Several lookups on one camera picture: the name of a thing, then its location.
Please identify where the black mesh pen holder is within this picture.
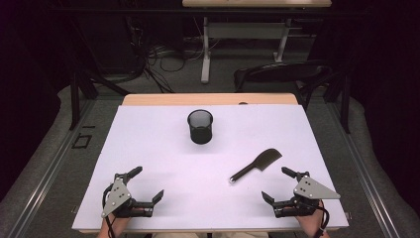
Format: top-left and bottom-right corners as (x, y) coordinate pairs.
(186, 109), (214, 145)

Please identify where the black metal stand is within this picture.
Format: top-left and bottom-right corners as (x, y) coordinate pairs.
(325, 72), (352, 135)
(67, 70), (133, 131)

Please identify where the black chair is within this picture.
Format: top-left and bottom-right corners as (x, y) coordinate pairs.
(233, 59), (334, 101)

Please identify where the metal floor rail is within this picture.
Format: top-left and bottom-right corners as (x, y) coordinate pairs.
(325, 98), (402, 238)
(6, 98), (97, 238)

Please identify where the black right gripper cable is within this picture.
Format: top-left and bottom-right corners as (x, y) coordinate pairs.
(313, 199), (331, 238)

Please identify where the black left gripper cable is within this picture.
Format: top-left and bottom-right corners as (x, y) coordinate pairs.
(101, 183), (118, 238)

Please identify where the white table mat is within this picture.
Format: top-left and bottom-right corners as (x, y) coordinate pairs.
(71, 104), (350, 232)

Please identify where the desk with white legs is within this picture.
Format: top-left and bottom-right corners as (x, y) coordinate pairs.
(181, 0), (333, 84)

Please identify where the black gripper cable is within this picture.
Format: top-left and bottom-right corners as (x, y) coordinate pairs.
(313, 199), (331, 238)
(101, 183), (118, 238)

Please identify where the person's left hand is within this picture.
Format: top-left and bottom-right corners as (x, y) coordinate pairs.
(104, 206), (147, 232)

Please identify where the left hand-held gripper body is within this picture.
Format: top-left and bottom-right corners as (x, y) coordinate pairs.
(100, 172), (155, 219)

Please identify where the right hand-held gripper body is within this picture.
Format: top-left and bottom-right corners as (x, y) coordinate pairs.
(272, 171), (342, 219)

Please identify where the tangle of floor cables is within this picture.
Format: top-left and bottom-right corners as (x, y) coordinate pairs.
(127, 16), (206, 94)

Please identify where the person's right hand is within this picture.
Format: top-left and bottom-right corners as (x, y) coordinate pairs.
(285, 205), (327, 234)

